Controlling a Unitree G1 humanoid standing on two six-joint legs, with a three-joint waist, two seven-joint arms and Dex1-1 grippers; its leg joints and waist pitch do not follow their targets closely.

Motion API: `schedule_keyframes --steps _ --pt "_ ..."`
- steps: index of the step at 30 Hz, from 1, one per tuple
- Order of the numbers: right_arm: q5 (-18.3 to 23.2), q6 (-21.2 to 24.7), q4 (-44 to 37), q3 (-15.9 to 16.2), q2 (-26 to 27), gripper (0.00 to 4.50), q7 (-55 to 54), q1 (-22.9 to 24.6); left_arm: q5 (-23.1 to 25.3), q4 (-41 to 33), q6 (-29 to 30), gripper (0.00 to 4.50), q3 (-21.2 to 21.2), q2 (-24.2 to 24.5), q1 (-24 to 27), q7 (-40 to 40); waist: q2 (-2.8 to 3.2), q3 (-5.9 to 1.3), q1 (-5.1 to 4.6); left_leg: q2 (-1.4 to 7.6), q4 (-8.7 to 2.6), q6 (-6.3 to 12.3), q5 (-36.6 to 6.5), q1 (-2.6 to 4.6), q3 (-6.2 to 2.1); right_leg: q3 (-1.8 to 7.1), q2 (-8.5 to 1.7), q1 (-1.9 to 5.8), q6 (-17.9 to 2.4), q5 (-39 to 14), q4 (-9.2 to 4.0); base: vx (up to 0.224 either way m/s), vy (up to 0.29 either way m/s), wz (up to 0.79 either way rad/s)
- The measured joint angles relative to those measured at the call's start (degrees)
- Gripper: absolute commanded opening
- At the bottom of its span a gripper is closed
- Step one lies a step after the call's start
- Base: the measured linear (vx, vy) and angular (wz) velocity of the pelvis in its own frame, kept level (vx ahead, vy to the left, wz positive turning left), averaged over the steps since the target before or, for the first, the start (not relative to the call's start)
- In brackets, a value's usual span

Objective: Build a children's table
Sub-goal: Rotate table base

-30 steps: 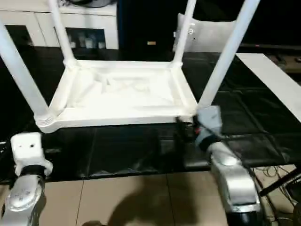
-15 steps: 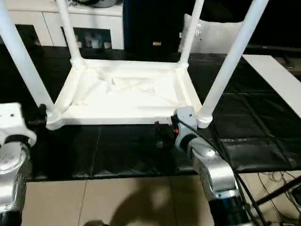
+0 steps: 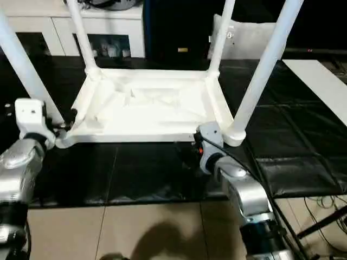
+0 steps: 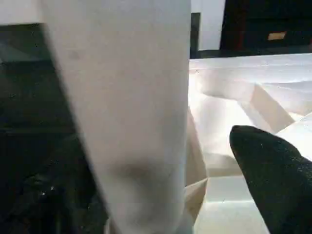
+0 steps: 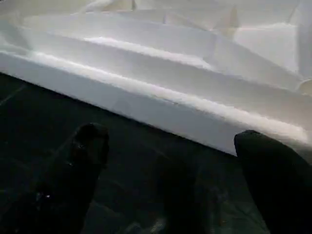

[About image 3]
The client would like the black metal table leg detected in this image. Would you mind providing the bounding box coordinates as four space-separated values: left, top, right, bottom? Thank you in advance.
297 205 347 239

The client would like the white glass-door cabinet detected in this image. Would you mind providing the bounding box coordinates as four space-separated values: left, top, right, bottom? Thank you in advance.
5 0 145 59

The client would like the black left robot foot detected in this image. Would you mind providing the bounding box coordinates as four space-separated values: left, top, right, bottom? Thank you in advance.
101 253 127 260

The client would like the white plastic table leg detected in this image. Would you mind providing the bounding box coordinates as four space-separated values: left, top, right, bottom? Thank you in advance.
224 0 305 141
0 8 56 128
65 0 103 80
207 0 236 79

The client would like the dark low bench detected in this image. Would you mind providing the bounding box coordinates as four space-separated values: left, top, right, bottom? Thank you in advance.
283 47 347 82

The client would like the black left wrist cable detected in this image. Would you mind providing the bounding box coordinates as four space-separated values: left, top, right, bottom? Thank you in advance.
23 213 33 260

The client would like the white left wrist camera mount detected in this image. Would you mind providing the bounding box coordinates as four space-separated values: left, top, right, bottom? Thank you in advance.
14 99 57 150

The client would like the white flat board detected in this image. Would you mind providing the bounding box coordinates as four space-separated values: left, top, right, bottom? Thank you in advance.
281 59 347 120

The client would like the grey round pot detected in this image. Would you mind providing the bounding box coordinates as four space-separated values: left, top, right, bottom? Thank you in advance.
92 0 137 10

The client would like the white pillow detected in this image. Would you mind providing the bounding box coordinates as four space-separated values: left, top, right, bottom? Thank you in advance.
207 14 279 60

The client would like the black box with gold label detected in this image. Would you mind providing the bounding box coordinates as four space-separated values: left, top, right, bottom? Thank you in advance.
142 0 227 62

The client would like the black cable clutter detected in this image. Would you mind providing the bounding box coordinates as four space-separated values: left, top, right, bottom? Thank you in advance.
62 0 94 8

